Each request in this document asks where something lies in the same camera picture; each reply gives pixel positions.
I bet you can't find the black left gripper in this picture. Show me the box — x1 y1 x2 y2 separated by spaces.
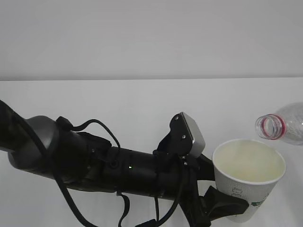
179 154 249 227

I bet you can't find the white paper cup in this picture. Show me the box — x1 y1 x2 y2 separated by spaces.
212 139 286 223

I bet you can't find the clear water bottle red label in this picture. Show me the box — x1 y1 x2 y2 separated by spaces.
255 102 303 146

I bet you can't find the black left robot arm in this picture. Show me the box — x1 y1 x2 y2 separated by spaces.
0 102 249 227

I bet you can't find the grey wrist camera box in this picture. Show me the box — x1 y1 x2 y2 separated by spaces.
169 112 205 158

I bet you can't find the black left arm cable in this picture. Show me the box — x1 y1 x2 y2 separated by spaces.
14 115 190 227

